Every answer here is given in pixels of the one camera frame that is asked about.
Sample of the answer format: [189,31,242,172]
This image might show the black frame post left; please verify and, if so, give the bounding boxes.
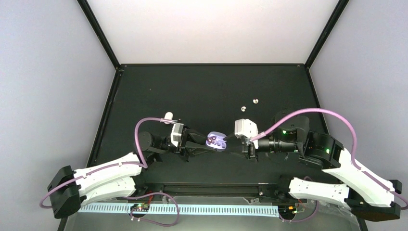
[77,0,120,69]

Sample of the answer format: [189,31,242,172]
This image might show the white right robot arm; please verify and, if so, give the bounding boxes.
[234,108,407,222]

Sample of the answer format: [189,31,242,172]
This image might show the light blue slotted cable duct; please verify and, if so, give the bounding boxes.
[79,203,279,218]

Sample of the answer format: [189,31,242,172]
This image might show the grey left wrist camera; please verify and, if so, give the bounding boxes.
[170,123,184,147]

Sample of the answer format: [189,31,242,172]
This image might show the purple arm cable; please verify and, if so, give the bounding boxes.
[250,108,408,211]
[39,117,178,209]

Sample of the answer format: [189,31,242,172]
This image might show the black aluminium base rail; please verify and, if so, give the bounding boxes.
[131,182,306,205]

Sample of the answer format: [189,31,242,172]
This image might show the black frame post right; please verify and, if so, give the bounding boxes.
[305,0,349,70]

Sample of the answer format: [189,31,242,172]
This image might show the white oval capsule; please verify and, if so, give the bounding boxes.
[164,112,173,120]

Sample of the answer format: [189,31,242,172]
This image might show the black frame post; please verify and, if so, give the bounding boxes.
[305,0,349,70]
[77,0,120,69]

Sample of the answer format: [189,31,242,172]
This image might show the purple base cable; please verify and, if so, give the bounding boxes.
[121,191,181,228]
[278,177,320,223]

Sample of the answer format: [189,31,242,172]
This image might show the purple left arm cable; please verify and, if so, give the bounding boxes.
[39,117,178,209]

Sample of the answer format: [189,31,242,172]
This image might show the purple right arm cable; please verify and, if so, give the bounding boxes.
[250,108,408,211]

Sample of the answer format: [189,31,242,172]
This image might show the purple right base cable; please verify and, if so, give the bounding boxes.
[278,177,320,223]

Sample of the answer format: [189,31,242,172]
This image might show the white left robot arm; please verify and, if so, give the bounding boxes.
[47,124,219,219]

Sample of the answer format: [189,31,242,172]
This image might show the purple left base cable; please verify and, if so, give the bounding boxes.
[121,191,181,228]

